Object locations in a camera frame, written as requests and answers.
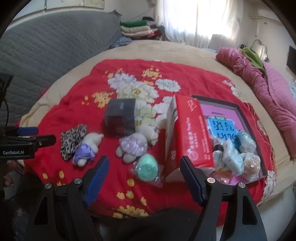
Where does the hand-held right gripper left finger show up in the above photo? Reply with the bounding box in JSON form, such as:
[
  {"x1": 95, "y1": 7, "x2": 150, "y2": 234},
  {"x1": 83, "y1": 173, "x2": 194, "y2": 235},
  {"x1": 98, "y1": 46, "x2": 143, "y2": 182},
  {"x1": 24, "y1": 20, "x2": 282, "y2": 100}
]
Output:
[{"x1": 24, "y1": 156, "x2": 110, "y2": 241}]

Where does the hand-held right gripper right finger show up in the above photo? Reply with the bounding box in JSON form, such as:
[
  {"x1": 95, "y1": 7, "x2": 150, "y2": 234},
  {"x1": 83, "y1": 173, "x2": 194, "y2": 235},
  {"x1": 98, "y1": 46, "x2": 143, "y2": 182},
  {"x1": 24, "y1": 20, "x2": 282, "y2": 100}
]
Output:
[{"x1": 179, "y1": 156, "x2": 264, "y2": 241}]

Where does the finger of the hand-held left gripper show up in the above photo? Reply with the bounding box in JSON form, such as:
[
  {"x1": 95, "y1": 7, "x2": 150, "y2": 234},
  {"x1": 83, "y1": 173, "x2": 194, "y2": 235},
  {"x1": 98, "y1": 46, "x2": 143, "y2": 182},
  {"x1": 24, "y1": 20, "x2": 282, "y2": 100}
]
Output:
[
  {"x1": 29, "y1": 135, "x2": 56, "y2": 149},
  {"x1": 15, "y1": 127, "x2": 39, "y2": 137}
]

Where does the leopard print cloth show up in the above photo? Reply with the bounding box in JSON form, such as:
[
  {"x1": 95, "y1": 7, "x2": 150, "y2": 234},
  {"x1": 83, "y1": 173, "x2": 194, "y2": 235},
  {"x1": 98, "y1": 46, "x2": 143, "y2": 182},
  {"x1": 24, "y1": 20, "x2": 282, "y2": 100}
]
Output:
[{"x1": 60, "y1": 123, "x2": 88, "y2": 161}]

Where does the small white plush toy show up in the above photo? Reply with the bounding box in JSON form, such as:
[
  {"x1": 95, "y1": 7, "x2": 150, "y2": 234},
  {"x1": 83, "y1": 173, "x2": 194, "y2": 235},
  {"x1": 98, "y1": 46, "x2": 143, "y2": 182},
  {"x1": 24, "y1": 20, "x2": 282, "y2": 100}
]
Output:
[{"x1": 73, "y1": 133, "x2": 104, "y2": 167}]

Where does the white yellow snack packet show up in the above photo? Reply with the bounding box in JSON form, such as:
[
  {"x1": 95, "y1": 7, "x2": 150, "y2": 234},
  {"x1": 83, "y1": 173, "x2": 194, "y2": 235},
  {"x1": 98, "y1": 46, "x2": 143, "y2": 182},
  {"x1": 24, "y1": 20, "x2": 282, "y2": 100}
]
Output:
[{"x1": 212, "y1": 141, "x2": 228, "y2": 173}]

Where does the red white cardboard box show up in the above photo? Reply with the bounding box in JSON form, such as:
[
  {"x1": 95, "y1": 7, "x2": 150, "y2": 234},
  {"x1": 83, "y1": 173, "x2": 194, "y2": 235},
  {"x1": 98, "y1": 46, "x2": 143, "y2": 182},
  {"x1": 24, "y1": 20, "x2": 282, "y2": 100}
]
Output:
[{"x1": 164, "y1": 95, "x2": 215, "y2": 184}]

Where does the white tissue packet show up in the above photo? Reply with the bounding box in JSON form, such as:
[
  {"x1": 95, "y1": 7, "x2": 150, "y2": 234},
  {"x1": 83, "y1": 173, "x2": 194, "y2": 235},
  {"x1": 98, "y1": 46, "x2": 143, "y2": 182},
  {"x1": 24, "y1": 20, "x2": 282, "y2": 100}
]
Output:
[{"x1": 221, "y1": 140, "x2": 244, "y2": 176}]

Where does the green egg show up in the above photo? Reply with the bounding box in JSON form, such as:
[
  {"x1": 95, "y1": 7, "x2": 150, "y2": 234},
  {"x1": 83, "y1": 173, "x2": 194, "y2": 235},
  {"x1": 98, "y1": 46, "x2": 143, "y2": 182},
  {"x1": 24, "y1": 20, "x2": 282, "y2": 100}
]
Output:
[{"x1": 129, "y1": 153, "x2": 164, "y2": 188}]

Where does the large beige plush toy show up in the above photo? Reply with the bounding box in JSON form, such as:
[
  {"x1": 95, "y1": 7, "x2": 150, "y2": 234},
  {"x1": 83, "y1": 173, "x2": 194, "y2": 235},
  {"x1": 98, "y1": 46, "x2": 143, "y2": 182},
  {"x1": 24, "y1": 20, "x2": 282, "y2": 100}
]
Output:
[{"x1": 116, "y1": 124, "x2": 160, "y2": 164}]

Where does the beige item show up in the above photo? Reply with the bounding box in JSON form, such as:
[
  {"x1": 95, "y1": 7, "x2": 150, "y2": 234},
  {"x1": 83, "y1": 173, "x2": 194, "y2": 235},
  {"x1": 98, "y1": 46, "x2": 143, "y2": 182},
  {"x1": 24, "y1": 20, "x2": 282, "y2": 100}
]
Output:
[{"x1": 240, "y1": 152, "x2": 262, "y2": 181}]

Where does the teal patterned tissue packet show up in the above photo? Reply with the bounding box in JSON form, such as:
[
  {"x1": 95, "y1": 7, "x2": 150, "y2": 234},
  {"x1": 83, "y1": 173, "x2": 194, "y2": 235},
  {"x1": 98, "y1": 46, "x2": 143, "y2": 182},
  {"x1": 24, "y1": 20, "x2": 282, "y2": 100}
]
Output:
[{"x1": 236, "y1": 130, "x2": 257, "y2": 153}]

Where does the grey box tray pink print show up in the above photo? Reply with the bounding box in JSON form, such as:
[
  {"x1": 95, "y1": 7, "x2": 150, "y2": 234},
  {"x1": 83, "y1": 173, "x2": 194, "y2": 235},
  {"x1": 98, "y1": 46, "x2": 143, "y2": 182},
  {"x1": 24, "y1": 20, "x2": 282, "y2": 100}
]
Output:
[{"x1": 191, "y1": 94, "x2": 269, "y2": 185}]

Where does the red floral blanket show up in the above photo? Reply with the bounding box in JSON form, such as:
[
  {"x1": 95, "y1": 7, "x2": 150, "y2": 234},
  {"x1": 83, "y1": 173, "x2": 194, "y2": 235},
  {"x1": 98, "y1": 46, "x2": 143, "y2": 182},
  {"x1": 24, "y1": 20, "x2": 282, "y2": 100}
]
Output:
[{"x1": 22, "y1": 58, "x2": 273, "y2": 219}]

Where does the dark square box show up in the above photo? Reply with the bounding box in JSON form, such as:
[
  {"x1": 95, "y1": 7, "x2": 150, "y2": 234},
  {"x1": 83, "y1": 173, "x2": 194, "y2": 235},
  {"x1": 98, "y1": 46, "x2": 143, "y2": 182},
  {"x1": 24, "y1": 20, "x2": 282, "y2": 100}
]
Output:
[{"x1": 103, "y1": 98, "x2": 137, "y2": 137}]

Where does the grey quilted headboard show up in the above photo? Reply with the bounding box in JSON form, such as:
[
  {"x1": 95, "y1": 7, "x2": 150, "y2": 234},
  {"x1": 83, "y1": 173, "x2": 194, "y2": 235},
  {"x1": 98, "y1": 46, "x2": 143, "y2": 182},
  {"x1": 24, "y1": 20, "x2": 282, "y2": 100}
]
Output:
[{"x1": 0, "y1": 9, "x2": 122, "y2": 122}]

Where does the pink quilt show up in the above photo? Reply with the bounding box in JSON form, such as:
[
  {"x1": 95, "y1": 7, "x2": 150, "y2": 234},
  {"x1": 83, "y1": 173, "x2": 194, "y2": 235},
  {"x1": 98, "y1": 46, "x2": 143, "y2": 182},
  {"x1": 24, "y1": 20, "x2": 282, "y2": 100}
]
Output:
[{"x1": 216, "y1": 47, "x2": 296, "y2": 159}]

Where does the blue patterned cloth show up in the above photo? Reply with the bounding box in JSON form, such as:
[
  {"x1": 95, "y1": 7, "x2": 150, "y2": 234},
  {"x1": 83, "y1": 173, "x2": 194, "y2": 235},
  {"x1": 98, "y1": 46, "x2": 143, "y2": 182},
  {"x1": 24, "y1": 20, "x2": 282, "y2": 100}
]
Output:
[{"x1": 109, "y1": 37, "x2": 133, "y2": 49}]

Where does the beige bed sheet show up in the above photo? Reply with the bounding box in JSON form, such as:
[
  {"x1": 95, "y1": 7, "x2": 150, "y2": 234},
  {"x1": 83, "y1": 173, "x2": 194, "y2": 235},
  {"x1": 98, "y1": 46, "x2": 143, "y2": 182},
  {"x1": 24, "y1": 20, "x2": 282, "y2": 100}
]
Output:
[{"x1": 20, "y1": 38, "x2": 293, "y2": 208}]

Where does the green cloth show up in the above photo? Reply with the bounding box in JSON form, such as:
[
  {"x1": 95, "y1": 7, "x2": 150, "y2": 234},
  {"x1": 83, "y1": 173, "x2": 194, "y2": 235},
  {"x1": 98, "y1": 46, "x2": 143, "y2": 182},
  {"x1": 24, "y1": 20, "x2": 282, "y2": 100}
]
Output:
[{"x1": 242, "y1": 46, "x2": 266, "y2": 72}]

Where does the stack of folded clothes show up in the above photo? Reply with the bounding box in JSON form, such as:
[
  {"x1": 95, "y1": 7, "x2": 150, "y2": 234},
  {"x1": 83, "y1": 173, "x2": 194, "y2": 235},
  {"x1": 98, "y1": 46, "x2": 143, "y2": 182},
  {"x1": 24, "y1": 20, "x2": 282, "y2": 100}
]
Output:
[{"x1": 120, "y1": 17, "x2": 166, "y2": 42}]

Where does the white curtain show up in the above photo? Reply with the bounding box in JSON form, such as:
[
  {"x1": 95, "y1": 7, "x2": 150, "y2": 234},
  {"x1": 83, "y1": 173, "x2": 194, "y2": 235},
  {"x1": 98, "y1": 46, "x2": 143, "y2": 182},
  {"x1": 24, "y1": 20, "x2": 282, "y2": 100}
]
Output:
[{"x1": 154, "y1": 0, "x2": 242, "y2": 47}]

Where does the black wall screen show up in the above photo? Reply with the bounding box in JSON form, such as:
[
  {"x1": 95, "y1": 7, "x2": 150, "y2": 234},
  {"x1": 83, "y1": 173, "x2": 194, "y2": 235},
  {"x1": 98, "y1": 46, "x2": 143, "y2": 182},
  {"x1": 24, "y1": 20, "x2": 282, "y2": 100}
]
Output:
[{"x1": 287, "y1": 45, "x2": 296, "y2": 75}]

